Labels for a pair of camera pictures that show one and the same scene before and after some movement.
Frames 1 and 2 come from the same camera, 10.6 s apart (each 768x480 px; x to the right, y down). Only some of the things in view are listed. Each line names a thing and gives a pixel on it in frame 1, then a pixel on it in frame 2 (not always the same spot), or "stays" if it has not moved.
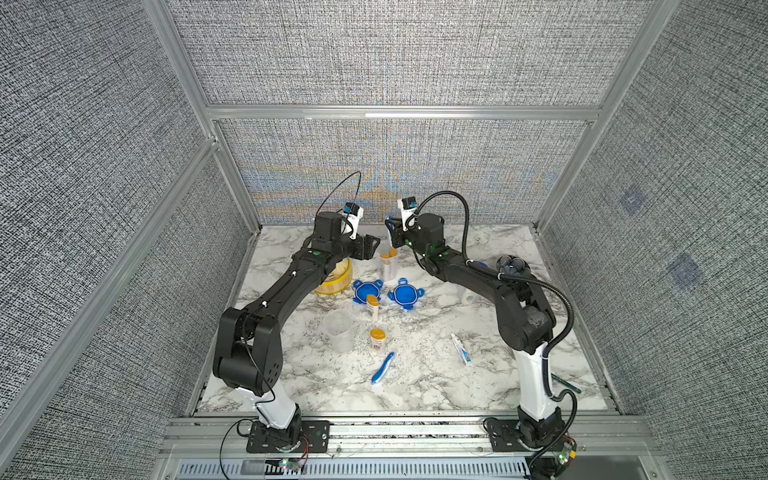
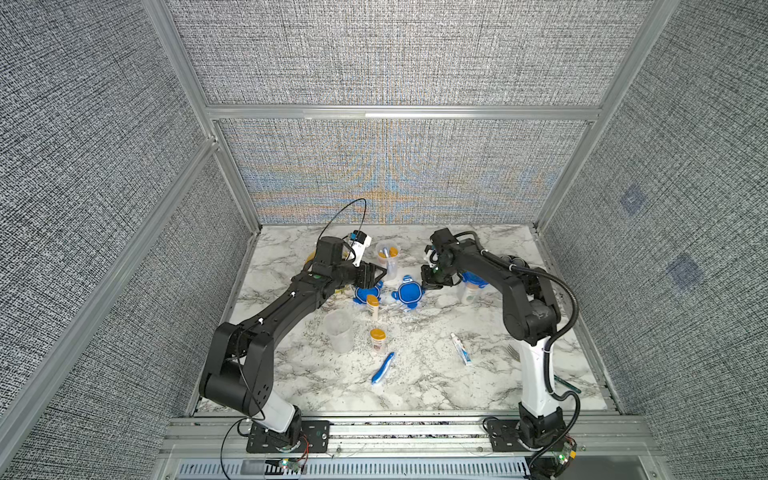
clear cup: [466, 296] stays
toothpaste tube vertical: [462, 350] stays
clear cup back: [388, 264] stays
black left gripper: [363, 248] → [365, 275]
